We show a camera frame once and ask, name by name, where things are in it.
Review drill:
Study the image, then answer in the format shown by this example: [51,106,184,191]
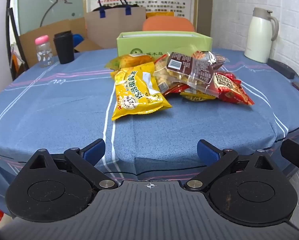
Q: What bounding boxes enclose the cream thermos jug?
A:
[244,7,279,63]

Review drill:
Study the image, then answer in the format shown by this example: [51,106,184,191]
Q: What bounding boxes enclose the black tumbler cup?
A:
[53,30,75,64]

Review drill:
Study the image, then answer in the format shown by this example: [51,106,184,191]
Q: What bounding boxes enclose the yellow white snack bag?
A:
[180,92,216,102]

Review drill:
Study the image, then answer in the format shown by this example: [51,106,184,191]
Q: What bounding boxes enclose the dark red cookie packet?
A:
[192,51,230,70]

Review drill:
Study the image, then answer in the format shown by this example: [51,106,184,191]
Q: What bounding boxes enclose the red peanut snack bag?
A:
[213,72,254,106]

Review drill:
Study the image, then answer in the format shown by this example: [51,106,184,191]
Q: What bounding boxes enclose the pink-lid clear bottle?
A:
[35,35,53,67]

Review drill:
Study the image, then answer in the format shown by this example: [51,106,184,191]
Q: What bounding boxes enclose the blue plaid tablecloth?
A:
[0,48,299,212]

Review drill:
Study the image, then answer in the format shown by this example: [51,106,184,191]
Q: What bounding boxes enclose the black stand frame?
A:
[5,0,29,81]

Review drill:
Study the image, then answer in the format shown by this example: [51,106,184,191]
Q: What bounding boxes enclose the blue chair behind box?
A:
[72,34,84,47]

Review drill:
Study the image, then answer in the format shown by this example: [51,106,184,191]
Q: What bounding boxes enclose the orange bread clear packet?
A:
[105,54,154,71]

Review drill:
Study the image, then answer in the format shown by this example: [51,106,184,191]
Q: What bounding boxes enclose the brown-label clear biscuit bag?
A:
[154,52,218,97]

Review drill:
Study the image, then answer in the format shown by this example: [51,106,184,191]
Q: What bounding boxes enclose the brown paper bag blue handles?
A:
[84,0,146,49]

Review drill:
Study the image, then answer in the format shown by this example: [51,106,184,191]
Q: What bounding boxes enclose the orange chair back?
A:
[142,16,195,32]

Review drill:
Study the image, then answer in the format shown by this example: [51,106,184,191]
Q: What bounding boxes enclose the green cardboard box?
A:
[117,31,213,59]

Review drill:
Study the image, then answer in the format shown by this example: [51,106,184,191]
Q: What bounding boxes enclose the yellow egg-pie snack bag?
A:
[111,62,171,121]

